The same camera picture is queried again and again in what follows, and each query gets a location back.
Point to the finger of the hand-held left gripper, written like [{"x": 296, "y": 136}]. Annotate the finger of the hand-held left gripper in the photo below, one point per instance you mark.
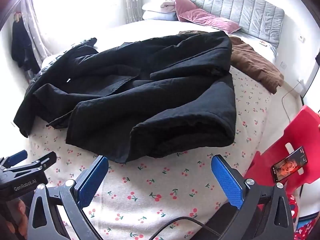
[
  {"x": 17, "y": 156},
  {"x": 46, "y": 160}
]

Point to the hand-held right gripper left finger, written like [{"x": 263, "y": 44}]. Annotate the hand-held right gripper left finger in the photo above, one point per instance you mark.
[{"x": 92, "y": 181}]

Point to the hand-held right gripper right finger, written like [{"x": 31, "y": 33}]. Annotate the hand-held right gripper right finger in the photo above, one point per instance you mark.
[{"x": 227, "y": 182}]

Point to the black coat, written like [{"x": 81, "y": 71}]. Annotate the black coat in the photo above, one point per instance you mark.
[{"x": 150, "y": 92}]

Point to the dark hanging clothes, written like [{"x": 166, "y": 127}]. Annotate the dark hanging clothes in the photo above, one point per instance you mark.
[{"x": 22, "y": 47}]

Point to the person's left hand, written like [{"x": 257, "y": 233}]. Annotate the person's left hand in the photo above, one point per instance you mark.
[{"x": 21, "y": 215}]

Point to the cherry print bed sheet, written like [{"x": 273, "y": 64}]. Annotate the cherry print bed sheet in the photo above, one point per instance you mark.
[{"x": 155, "y": 187}]

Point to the smartphone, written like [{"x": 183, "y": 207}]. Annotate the smartphone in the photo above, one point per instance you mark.
[{"x": 290, "y": 165}]

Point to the red plastic stool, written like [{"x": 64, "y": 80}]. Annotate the red plastic stool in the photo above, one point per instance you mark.
[{"x": 282, "y": 135}]

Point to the red floral cloth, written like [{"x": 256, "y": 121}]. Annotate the red floral cloth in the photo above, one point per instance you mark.
[{"x": 305, "y": 227}]

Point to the brown garment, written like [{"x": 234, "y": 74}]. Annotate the brown garment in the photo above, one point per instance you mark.
[{"x": 250, "y": 62}]

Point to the black puffer jacket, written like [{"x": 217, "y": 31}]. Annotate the black puffer jacket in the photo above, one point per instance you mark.
[{"x": 87, "y": 42}]

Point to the sheer white curtain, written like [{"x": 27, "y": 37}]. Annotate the sheer white curtain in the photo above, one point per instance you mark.
[{"x": 35, "y": 30}]

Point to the small red white packet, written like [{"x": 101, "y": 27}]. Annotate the small red white packet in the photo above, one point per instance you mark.
[{"x": 263, "y": 43}]

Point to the bed with white sheet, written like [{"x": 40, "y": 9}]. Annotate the bed with white sheet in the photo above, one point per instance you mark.
[{"x": 150, "y": 30}]

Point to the window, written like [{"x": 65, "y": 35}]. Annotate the window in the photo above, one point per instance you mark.
[{"x": 75, "y": 0}]

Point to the pink velvet pillow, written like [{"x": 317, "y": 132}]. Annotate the pink velvet pillow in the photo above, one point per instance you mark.
[
  {"x": 185, "y": 5},
  {"x": 212, "y": 20}
]

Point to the grey padded headboard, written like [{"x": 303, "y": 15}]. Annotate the grey padded headboard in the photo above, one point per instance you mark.
[{"x": 237, "y": 7}]

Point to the patterned grey curtain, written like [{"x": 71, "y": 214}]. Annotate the patterned grey curtain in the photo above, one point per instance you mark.
[{"x": 131, "y": 2}]

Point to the folded white blanket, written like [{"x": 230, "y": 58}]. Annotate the folded white blanket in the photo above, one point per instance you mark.
[{"x": 157, "y": 6}]

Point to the white wall socket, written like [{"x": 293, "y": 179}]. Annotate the white wall socket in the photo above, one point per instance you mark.
[
  {"x": 302, "y": 38},
  {"x": 283, "y": 65}
]

